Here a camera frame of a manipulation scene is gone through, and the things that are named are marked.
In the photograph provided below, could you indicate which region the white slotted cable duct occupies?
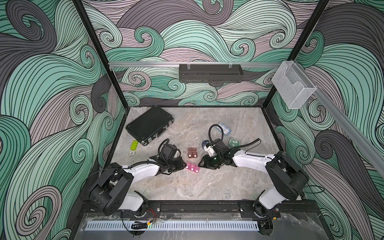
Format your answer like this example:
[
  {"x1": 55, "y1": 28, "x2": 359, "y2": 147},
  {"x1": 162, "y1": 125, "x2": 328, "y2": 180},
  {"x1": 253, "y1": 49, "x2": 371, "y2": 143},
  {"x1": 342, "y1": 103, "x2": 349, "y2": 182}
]
[{"x1": 85, "y1": 220, "x2": 259, "y2": 232}]

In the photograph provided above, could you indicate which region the aluminium wall rail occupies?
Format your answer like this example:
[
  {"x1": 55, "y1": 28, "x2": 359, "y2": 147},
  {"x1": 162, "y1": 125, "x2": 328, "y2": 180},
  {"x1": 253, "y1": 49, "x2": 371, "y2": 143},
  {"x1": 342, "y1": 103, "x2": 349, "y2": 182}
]
[{"x1": 108, "y1": 61, "x2": 282, "y2": 69}]

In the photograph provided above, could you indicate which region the clear blue rectangular pillbox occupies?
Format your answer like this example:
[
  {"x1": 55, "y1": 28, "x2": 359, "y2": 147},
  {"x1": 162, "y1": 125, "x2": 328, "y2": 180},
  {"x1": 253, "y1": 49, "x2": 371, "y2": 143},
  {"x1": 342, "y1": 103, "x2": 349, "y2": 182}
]
[{"x1": 218, "y1": 122, "x2": 232, "y2": 136}]

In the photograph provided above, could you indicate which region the green round pillbox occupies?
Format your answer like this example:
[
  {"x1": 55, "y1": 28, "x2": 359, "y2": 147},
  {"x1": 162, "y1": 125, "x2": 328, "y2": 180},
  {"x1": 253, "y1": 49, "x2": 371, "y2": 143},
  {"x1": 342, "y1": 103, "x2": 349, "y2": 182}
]
[{"x1": 229, "y1": 138, "x2": 241, "y2": 148}]

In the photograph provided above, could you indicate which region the dark red two-compartment pillbox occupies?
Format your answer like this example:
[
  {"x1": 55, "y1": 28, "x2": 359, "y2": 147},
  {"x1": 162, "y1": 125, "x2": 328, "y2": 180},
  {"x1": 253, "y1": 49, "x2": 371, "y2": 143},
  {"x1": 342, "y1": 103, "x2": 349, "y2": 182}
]
[{"x1": 188, "y1": 147, "x2": 198, "y2": 159}]

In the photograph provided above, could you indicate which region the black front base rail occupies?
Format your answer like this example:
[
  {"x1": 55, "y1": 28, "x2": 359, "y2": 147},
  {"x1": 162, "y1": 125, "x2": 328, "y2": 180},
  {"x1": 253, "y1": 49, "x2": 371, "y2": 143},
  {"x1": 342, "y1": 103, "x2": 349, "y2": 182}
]
[{"x1": 78, "y1": 199, "x2": 319, "y2": 220}]

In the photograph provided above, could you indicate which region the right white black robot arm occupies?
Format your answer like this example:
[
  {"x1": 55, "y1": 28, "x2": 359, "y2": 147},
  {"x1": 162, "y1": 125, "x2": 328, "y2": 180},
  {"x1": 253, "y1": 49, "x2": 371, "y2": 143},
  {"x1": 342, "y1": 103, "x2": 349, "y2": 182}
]
[{"x1": 199, "y1": 148, "x2": 310, "y2": 216}]

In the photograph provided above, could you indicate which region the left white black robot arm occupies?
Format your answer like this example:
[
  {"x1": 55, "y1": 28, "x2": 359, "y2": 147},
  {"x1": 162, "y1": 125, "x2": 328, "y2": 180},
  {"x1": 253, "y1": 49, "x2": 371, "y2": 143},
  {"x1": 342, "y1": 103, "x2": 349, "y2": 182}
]
[{"x1": 87, "y1": 157, "x2": 187, "y2": 216}]

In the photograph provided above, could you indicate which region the black wall-mounted tray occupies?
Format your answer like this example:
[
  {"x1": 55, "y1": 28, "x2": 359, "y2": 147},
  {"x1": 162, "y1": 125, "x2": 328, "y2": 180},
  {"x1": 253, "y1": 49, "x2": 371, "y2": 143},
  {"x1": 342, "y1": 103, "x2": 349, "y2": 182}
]
[{"x1": 179, "y1": 64, "x2": 244, "y2": 85}]

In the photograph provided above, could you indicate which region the clear plastic wall bin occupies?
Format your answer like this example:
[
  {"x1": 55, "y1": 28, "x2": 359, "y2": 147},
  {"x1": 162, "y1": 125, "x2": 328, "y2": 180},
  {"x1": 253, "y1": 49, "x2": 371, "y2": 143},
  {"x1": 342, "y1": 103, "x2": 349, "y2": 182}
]
[{"x1": 272, "y1": 61, "x2": 317, "y2": 110}]

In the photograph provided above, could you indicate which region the black hard case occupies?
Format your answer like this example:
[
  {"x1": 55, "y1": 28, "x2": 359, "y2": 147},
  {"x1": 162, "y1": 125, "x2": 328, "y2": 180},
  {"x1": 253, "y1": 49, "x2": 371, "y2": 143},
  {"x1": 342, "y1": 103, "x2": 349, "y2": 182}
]
[{"x1": 126, "y1": 107, "x2": 175, "y2": 146}]

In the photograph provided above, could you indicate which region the blue round pillbox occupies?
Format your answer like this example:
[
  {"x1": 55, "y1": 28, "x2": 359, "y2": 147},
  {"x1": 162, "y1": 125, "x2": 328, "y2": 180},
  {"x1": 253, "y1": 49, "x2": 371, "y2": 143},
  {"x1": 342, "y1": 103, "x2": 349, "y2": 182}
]
[{"x1": 202, "y1": 140, "x2": 210, "y2": 149}]

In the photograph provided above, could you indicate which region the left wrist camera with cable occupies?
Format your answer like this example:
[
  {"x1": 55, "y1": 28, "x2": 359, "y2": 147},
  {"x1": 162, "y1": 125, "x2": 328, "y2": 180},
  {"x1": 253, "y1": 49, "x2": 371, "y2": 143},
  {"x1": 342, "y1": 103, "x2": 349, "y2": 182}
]
[{"x1": 158, "y1": 139, "x2": 181, "y2": 164}]

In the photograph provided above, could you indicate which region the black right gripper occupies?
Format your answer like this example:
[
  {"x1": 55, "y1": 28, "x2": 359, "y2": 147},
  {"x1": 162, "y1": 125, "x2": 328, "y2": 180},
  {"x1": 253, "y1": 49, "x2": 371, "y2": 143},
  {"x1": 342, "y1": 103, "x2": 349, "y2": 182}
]
[{"x1": 197, "y1": 154, "x2": 224, "y2": 169}]

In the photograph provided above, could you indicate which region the pink three-compartment pillbox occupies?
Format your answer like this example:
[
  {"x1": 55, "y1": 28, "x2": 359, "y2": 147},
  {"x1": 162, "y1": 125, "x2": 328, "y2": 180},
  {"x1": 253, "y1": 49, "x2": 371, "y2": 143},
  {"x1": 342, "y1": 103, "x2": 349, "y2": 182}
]
[{"x1": 186, "y1": 162, "x2": 200, "y2": 173}]

